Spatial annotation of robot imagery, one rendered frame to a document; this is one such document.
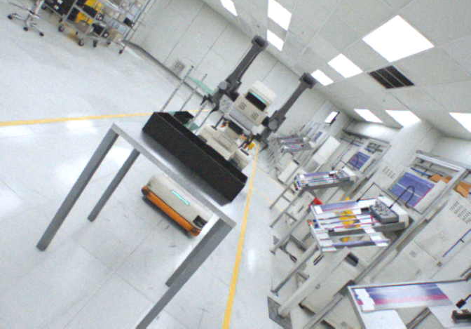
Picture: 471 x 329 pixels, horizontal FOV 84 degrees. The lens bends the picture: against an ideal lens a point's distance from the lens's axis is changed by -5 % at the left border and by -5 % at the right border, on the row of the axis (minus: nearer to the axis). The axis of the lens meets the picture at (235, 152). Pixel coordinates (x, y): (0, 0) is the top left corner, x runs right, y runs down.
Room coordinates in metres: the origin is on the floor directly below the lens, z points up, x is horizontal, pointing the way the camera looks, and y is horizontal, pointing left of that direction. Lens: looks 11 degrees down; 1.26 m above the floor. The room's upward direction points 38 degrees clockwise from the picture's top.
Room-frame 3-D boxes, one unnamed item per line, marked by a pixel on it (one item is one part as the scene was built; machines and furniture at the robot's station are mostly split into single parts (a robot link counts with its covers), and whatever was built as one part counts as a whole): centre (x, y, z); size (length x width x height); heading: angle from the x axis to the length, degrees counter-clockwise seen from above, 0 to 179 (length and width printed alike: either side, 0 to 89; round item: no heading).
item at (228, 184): (1.38, 0.15, 0.86); 0.57 x 0.17 x 0.11; 88
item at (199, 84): (4.03, 0.92, 0.55); 0.91 x 0.46 x 1.10; 1
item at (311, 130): (8.87, -1.55, 0.95); 1.37 x 0.82 x 1.90; 91
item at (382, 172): (4.17, -1.68, 0.95); 1.35 x 0.82 x 1.90; 91
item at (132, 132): (1.36, 0.15, 0.40); 0.70 x 0.45 x 0.80; 88
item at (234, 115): (2.19, 0.12, 0.99); 0.28 x 0.16 x 0.22; 88
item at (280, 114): (2.01, -0.09, 1.40); 0.11 x 0.06 x 0.43; 89
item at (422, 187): (2.66, -1.56, 1.52); 0.51 x 0.13 x 0.27; 1
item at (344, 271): (2.72, -1.68, 0.31); 0.70 x 0.65 x 0.62; 1
